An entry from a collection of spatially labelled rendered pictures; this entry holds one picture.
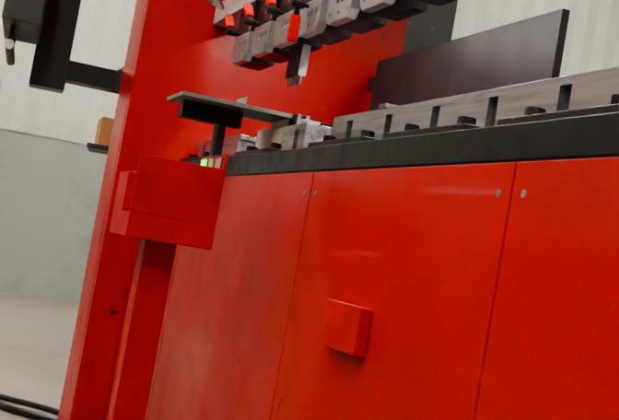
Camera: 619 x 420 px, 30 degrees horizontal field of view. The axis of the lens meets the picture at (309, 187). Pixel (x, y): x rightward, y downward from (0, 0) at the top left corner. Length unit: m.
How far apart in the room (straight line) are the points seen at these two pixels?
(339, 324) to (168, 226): 0.49
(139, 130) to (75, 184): 6.23
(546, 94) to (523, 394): 0.48
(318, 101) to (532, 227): 2.45
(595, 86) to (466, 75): 1.63
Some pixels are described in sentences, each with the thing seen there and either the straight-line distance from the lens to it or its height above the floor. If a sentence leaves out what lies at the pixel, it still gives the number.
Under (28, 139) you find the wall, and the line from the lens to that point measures 9.82.
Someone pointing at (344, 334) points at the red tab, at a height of 0.58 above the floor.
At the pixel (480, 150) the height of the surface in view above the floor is 0.84.
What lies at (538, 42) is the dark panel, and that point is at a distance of 2.79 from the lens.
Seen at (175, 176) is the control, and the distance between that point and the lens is 2.11.
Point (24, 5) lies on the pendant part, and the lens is 3.69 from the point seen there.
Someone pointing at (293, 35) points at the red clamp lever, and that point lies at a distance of 2.63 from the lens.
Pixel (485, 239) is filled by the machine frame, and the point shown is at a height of 0.74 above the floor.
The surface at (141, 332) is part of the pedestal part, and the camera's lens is 2.18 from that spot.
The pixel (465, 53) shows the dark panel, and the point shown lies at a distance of 3.14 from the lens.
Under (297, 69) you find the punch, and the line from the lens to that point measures 2.76.
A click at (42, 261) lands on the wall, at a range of 9.78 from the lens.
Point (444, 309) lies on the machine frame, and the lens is 1.46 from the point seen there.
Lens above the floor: 0.67
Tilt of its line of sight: 4 degrees up
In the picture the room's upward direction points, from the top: 10 degrees clockwise
